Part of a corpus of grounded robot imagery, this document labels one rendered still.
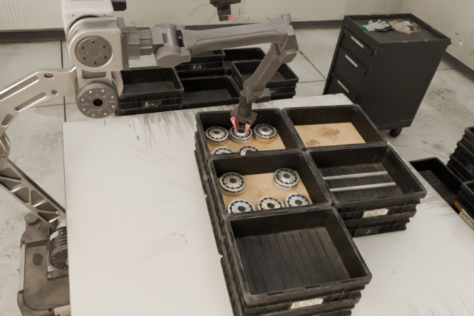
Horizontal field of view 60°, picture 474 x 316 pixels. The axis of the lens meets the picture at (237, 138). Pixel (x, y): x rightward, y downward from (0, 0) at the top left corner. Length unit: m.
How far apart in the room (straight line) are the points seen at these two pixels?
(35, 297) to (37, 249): 0.26
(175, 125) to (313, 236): 0.95
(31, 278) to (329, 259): 1.33
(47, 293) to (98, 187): 0.55
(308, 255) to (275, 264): 0.13
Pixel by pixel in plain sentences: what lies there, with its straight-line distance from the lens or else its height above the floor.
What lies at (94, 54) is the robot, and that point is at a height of 1.44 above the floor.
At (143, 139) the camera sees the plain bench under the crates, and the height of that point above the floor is 0.70.
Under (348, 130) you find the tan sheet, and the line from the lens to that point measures 2.07.
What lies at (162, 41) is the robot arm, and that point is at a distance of 1.18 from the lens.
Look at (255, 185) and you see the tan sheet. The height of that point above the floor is 0.83.
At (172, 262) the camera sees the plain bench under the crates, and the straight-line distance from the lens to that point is 1.56.
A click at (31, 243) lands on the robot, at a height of 0.27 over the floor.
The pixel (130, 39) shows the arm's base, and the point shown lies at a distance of 1.16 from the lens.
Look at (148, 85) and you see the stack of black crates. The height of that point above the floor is 0.49.
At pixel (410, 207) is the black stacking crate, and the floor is 0.85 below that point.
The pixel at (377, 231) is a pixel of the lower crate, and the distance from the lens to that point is 1.79.
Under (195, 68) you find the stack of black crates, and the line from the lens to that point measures 3.02.
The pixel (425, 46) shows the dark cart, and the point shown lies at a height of 0.85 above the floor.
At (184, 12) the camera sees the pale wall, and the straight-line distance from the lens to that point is 4.59.
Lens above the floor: 1.98
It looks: 38 degrees down
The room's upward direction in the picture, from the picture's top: 8 degrees clockwise
